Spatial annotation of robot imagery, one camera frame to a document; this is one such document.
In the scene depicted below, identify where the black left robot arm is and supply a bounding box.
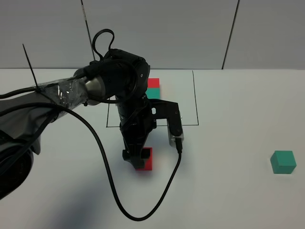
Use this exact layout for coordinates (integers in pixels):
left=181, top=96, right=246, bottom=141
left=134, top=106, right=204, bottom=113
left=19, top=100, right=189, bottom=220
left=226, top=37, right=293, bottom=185
left=0, top=49, right=150, bottom=198

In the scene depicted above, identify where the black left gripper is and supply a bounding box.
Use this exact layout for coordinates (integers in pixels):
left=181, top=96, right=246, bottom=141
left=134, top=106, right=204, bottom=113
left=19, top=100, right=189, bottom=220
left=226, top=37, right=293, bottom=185
left=117, top=94, right=157, bottom=169

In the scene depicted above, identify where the black left camera cable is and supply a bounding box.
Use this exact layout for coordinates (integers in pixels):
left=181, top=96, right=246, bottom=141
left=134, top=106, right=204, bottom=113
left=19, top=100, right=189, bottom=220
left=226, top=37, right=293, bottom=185
left=0, top=29, right=183, bottom=220

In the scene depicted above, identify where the red template block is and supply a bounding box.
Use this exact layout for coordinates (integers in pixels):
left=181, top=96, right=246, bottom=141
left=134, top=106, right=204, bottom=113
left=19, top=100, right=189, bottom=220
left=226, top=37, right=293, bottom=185
left=148, top=78, right=160, bottom=88

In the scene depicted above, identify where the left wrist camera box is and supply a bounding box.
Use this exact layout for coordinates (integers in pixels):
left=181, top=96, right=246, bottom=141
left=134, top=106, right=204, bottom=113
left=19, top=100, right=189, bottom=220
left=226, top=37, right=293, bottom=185
left=149, top=99, right=184, bottom=152

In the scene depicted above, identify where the black cable tie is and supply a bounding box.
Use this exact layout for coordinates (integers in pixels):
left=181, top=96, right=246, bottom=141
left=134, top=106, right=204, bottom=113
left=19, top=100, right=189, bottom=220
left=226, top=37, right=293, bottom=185
left=22, top=44, right=39, bottom=91

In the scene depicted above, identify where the green template block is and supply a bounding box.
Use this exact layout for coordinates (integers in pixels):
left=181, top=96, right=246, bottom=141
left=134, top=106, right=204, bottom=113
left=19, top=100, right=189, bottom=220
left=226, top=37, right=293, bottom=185
left=146, top=88, right=161, bottom=99

